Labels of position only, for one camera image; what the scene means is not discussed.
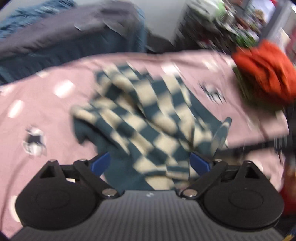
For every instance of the black wire shelf rack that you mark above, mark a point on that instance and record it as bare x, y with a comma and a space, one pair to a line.
213, 25

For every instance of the olive green folded garment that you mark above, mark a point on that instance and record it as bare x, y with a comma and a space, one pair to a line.
249, 97

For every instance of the teal cream checkered sweater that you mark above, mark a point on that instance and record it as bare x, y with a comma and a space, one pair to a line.
149, 126

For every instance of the orange folded garment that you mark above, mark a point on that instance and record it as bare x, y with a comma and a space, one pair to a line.
269, 72

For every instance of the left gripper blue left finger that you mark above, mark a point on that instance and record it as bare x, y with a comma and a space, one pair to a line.
99, 164

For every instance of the pink polka dot bedsheet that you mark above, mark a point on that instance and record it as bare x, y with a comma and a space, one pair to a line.
36, 124

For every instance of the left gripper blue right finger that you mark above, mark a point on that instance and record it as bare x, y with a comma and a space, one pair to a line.
199, 163

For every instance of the grey blue massage bed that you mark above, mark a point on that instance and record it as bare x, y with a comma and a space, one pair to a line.
70, 34

